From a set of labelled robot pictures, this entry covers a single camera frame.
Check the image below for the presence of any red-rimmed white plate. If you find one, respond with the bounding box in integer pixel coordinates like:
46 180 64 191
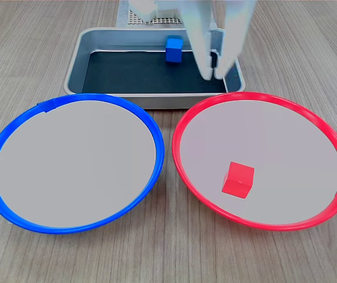
171 91 337 232

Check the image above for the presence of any black tray mat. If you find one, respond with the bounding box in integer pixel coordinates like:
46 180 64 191
81 50 227 94

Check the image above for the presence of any pale perforated base plate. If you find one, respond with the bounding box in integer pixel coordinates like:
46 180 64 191
117 0 187 29

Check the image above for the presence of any blue-rimmed white plate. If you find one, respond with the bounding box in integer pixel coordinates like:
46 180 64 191
0 93 166 235

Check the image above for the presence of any red cube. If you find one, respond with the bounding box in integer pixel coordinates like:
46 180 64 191
221 161 255 199

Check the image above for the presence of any steel tray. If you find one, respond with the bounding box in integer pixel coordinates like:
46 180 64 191
64 27 246 110

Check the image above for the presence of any blue cube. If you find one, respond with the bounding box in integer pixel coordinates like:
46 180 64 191
165 36 184 63

